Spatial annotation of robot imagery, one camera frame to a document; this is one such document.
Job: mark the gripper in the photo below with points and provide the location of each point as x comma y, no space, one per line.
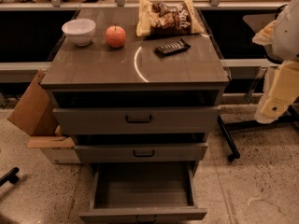
287,36

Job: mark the grey bottom drawer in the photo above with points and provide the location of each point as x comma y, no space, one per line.
143,193

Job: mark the grey drawer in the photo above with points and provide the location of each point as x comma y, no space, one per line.
137,120
141,153
143,193

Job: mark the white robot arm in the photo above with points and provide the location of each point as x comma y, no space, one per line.
282,35

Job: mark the grey top drawer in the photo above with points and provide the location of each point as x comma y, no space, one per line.
137,120

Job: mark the grey middle drawer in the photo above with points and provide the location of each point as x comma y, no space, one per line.
141,153

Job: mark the dark wooden drawer cabinet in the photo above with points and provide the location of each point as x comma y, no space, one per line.
99,76

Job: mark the black candy bar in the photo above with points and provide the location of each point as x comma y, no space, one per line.
172,48

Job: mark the yellow brown chip bag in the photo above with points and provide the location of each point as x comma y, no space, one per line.
156,18

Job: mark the red apple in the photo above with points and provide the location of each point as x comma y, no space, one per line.
115,36

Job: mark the white ceramic bowl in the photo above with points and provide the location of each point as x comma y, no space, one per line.
79,31

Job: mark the brown cardboard box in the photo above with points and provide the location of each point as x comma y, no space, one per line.
33,115

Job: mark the black chair leg caster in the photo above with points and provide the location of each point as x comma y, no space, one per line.
10,177

